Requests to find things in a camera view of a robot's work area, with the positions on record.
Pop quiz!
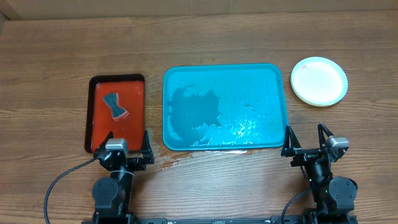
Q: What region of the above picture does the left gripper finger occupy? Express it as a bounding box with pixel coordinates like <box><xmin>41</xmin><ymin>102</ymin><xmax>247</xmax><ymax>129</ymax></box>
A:
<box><xmin>141</xmin><ymin>130</ymin><xmax>153</xmax><ymax>159</ymax></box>
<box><xmin>95</xmin><ymin>131</ymin><xmax>113</xmax><ymax>154</ymax></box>

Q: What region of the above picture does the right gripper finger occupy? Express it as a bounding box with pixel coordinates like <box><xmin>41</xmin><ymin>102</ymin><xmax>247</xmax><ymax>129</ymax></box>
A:
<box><xmin>281</xmin><ymin>125</ymin><xmax>302</xmax><ymax>157</ymax></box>
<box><xmin>318</xmin><ymin>123</ymin><xmax>333</xmax><ymax>149</ymax></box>

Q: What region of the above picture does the green-rimmed plate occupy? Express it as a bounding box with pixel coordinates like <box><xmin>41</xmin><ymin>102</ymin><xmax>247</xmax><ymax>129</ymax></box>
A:
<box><xmin>295</xmin><ymin>92</ymin><xmax>337</xmax><ymax>107</ymax></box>

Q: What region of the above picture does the orange sponge with black scourer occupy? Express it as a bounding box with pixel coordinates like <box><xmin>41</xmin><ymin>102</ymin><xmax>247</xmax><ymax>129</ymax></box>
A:
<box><xmin>103</xmin><ymin>92</ymin><xmax>129</xmax><ymax>120</ymax></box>

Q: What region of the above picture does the light blue plate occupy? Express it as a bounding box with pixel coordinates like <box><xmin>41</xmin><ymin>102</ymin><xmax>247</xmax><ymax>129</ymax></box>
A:
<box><xmin>290</xmin><ymin>57</ymin><xmax>348</xmax><ymax>103</ymax></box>

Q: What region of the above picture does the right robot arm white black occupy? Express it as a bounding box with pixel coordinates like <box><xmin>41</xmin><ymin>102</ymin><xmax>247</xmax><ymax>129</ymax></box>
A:
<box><xmin>276</xmin><ymin>123</ymin><xmax>358</xmax><ymax>223</ymax></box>

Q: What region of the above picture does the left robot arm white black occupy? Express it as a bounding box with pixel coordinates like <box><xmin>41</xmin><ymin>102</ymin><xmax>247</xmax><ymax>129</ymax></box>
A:
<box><xmin>92</xmin><ymin>131</ymin><xmax>155</xmax><ymax>224</ymax></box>

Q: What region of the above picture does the red tray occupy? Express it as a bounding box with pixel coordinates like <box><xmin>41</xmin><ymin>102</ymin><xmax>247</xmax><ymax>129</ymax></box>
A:
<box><xmin>84</xmin><ymin>73</ymin><xmax>145</xmax><ymax>153</ymax></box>

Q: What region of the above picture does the teal tray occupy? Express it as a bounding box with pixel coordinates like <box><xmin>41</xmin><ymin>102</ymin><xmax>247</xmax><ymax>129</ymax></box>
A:
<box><xmin>162</xmin><ymin>63</ymin><xmax>289</xmax><ymax>151</ymax></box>

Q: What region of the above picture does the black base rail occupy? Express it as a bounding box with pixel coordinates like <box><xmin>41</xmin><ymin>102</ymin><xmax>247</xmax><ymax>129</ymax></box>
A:
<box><xmin>82</xmin><ymin>214</ymin><xmax>358</xmax><ymax>224</ymax></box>

